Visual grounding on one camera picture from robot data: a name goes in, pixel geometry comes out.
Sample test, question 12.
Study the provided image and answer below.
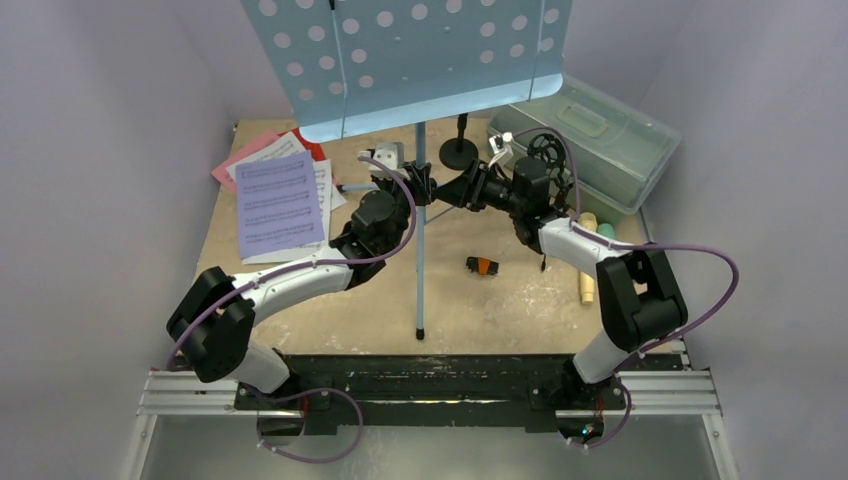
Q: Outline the black round-base mic stand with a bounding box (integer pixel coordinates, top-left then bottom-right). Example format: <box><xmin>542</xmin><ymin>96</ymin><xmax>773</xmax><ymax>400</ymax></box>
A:
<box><xmin>439</xmin><ymin>113</ymin><xmax>479</xmax><ymax>171</ymax></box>

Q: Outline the black tripod shock-mount stand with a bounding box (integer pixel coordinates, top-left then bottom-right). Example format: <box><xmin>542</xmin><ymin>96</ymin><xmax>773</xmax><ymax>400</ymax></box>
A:
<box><xmin>527</xmin><ymin>132</ymin><xmax>574</xmax><ymax>274</ymax></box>

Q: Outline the white sheet music page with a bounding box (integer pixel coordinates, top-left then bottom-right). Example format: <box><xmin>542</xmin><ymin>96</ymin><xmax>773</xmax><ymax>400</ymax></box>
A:
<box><xmin>228</xmin><ymin>137</ymin><xmax>346</xmax><ymax>210</ymax></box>
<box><xmin>241</xmin><ymin>158</ymin><xmax>334</xmax><ymax>266</ymax></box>

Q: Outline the cream yellow microphone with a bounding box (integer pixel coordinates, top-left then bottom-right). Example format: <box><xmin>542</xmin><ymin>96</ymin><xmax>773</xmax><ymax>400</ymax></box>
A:
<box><xmin>578</xmin><ymin>212</ymin><xmax>598</xmax><ymax>305</ymax></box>

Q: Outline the red sheet music page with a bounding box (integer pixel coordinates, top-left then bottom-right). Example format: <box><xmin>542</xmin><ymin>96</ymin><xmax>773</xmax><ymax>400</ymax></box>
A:
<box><xmin>278</xmin><ymin>127</ymin><xmax>327</xmax><ymax>162</ymax></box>

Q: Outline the mint green microphone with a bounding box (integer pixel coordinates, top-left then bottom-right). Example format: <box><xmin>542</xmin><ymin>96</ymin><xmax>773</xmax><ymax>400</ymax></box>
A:
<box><xmin>596</xmin><ymin>223</ymin><xmax>617</xmax><ymax>240</ymax></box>

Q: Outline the blue music stand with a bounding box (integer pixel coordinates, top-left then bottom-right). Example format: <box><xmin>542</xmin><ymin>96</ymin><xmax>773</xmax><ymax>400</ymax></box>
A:
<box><xmin>239</xmin><ymin>0</ymin><xmax>574</xmax><ymax>342</ymax></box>

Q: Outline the lavender sheet music page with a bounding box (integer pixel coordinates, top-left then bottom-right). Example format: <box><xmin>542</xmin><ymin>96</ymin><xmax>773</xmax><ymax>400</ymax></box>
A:
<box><xmin>234</xmin><ymin>151</ymin><xmax>327</xmax><ymax>260</ymax></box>

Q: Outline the pink sheet music page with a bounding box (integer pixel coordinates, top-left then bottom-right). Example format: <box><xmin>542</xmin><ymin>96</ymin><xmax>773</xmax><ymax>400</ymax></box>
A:
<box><xmin>210</xmin><ymin>129</ymin><xmax>279</xmax><ymax>193</ymax></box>

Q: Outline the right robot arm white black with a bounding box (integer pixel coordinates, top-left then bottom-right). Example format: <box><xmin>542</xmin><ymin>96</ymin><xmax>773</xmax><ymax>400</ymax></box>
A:
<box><xmin>433</xmin><ymin>157</ymin><xmax>688</xmax><ymax>407</ymax></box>

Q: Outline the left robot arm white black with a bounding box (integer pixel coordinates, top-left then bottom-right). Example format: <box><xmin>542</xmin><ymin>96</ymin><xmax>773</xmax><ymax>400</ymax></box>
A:
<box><xmin>166</xmin><ymin>160</ymin><xmax>437</xmax><ymax>409</ymax></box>

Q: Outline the green translucent storage case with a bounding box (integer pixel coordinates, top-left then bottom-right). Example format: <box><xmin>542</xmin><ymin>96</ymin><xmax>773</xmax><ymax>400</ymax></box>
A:
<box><xmin>487</xmin><ymin>75</ymin><xmax>682</xmax><ymax>224</ymax></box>

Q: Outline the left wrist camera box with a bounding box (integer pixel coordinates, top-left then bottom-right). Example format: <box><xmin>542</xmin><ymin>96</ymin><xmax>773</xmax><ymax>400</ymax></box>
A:
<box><xmin>358</xmin><ymin>142</ymin><xmax>408</xmax><ymax>180</ymax></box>

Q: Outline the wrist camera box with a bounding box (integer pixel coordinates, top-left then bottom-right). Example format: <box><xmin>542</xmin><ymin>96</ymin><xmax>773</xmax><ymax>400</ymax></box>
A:
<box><xmin>487</xmin><ymin>132</ymin><xmax>514</xmax><ymax>170</ymax></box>
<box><xmin>358</xmin><ymin>142</ymin><xmax>408</xmax><ymax>180</ymax></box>

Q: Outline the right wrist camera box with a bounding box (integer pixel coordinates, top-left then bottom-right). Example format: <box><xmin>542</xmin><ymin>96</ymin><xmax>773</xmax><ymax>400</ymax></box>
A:
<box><xmin>487</xmin><ymin>132</ymin><xmax>514</xmax><ymax>170</ymax></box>

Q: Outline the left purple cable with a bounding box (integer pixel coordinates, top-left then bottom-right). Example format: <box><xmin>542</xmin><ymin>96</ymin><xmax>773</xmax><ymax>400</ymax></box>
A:
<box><xmin>165</xmin><ymin>155</ymin><xmax>419</xmax><ymax>372</ymax></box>

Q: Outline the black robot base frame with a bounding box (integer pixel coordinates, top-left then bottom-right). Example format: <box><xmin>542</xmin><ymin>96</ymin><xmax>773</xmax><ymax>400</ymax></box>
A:
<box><xmin>235</xmin><ymin>354</ymin><xmax>626</xmax><ymax>436</ymax></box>

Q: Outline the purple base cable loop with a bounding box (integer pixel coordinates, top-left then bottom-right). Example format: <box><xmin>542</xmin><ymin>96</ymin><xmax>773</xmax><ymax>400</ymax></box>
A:
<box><xmin>255</xmin><ymin>387</ymin><xmax>364</xmax><ymax>465</ymax></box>

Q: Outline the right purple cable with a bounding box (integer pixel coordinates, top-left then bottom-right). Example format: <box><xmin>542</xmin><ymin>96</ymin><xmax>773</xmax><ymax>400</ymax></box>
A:
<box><xmin>510</xmin><ymin>125</ymin><xmax>741</xmax><ymax>452</ymax></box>

